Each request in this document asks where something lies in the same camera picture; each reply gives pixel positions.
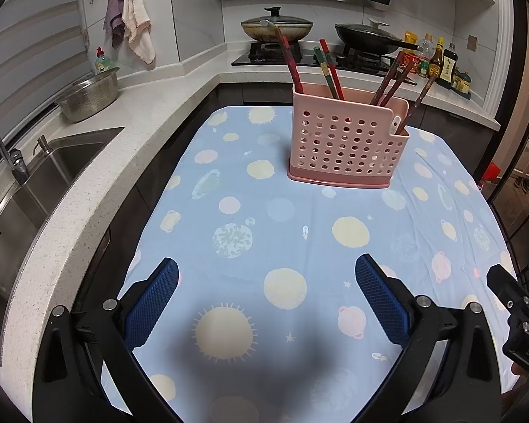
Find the purple brown chopstick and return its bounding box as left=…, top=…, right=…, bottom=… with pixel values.
left=395, top=74, right=439, bottom=135

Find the dark maroon chopstick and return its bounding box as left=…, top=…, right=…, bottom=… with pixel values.
left=370, top=51, right=404, bottom=106

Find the red twisted chopstick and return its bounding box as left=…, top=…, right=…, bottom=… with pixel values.
left=320, top=38, right=345, bottom=100

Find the green chopstick gold band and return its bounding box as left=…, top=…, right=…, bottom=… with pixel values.
left=313, top=46, right=339, bottom=99

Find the bright red chopstick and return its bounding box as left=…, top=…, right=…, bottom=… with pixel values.
left=275, top=27, right=303, bottom=94

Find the gold flower spoon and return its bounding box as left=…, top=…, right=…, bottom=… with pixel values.
left=263, top=19, right=283, bottom=40

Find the person's right hand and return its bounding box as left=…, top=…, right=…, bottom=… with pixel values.
left=511, top=363, right=529, bottom=378

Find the blue patterned tablecloth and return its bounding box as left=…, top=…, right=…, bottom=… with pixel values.
left=125, top=107, right=511, bottom=422

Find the steel sink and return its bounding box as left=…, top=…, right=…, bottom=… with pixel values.
left=0, top=127, right=123, bottom=361

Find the pink perforated utensil holder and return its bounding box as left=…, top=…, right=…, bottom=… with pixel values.
left=287, top=83, right=410, bottom=188

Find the chrome faucet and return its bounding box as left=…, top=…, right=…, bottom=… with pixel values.
left=0, top=134, right=29, bottom=185

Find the stainless steel bowl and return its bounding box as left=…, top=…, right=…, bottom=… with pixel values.
left=55, top=67, right=119, bottom=123

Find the small green jar set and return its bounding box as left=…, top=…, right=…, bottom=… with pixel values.
left=451, top=69, right=472, bottom=99

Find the brown sauce bottle yellow cap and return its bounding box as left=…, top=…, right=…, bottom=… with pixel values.
left=428, top=37, right=444, bottom=78

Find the black gas stove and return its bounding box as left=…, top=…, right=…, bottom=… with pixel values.
left=232, top=41, right=394, bottom=78

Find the green dish soap bottle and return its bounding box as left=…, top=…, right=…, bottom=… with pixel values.
left=95, top=47, right=111, bottom=74

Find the dark soy sauce bottle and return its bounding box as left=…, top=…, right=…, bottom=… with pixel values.
left=436, top=43, right=458, bottom=89

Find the clear plastic bottle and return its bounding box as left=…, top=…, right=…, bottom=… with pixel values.
left=419, top=33, right=436, bottom=62

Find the black wok with lid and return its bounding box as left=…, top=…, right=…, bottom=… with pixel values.
left=335, top=20, right=420, bottom=55

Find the yellow seasoning packet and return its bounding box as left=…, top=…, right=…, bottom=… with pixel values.
left=404, top=31, right=418, bottom=45

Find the pink hanging towel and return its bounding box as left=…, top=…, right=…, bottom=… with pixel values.
left=121, top=0, right=156, bottom=65

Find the purple hanging cloth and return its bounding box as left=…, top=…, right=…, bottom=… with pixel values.
left=104, top=0, right=125, bottom=50

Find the beige wok with lid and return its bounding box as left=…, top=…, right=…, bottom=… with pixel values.
left=241, top=7, right=313, bottom=42

